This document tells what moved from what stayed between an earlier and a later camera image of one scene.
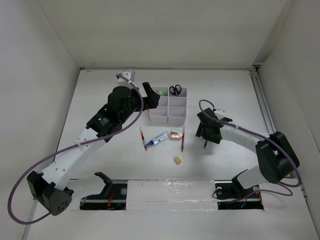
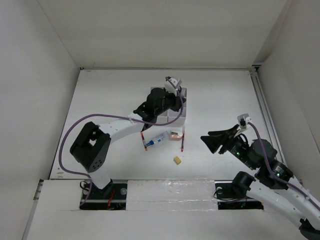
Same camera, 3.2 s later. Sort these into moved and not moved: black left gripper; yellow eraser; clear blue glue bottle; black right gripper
Moved: black right gripper; black left gripper
Not moved: clear blue glue bottle; yellow eraser
